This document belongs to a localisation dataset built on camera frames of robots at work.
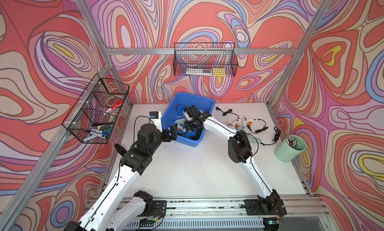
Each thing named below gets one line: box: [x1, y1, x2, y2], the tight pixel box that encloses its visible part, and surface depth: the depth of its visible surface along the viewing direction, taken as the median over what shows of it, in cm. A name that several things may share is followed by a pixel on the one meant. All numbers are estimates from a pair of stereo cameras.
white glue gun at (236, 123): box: [226, 118, 241, 130], surface depth 107 cm
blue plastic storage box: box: [160, 92, 216, 147], surface depth 98 cm
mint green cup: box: [274, 134, 307, 163], surface depth 82 cm
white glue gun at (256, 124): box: [242, 115, 265, 132], surface depth 110 cm
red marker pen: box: [105, 99, 124, 114], surface depth 78 cm
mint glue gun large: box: [248, 135, 262, 145], surface depth 100 cm
